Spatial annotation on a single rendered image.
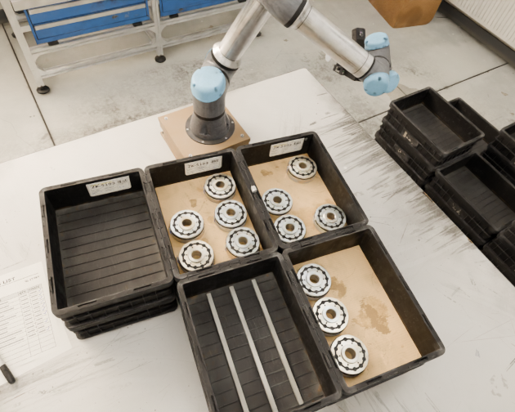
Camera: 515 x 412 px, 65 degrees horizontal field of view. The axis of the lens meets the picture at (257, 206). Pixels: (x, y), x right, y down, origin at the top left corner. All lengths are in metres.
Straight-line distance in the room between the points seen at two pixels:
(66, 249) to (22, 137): 1.62
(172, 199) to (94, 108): 1.66
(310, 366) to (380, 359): 0.20
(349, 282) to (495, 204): 1.26
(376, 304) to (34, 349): 0.98
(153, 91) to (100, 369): 2.08
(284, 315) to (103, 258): 0.55
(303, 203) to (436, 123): 1.22
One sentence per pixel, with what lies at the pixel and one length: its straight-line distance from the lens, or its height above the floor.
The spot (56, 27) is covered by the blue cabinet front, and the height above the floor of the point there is 0.40.
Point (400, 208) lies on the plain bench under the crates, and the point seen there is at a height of 0.70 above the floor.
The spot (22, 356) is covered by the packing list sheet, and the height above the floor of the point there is 0.70.
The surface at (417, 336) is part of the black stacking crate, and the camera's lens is 1.24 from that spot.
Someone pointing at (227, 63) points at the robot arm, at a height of 1.03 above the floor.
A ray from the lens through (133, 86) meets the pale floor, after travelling 3.03.
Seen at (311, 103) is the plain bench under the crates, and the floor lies 0.70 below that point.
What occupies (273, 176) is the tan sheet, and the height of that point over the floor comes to 0.83.
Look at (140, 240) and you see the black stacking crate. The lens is 1.27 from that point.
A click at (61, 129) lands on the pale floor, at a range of 2.82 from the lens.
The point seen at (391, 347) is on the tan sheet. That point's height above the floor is 0.83.
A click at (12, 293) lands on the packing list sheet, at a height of 0.70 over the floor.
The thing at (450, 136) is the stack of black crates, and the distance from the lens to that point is 2.37.
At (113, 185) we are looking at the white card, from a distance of 1.32.
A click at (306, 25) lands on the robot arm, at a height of 1.30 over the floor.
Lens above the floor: 1.93
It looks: 56 degrees down
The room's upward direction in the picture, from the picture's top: 10 degrees clockwise
